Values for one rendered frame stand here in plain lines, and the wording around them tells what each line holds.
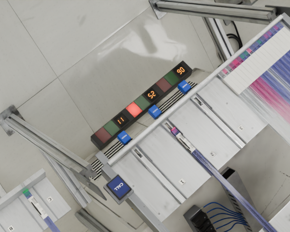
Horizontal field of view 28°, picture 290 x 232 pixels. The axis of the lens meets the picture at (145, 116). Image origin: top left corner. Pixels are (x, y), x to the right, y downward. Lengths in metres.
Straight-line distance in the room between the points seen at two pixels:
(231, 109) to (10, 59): 0.86
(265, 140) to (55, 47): 0.82
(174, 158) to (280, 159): 0.58
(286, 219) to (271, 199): 0.51
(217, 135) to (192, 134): 0.07
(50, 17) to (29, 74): 0.22
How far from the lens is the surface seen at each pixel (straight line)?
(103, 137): 1.51
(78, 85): 2.19
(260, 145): 1.91
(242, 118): 1.57
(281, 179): 2.02
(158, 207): 1.46
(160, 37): 2.34
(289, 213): 1.52
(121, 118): 1.53
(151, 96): 1.56
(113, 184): 1.42
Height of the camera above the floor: 1.96
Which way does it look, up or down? 56 degrees down
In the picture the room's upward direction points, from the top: 113 degrees clockwise
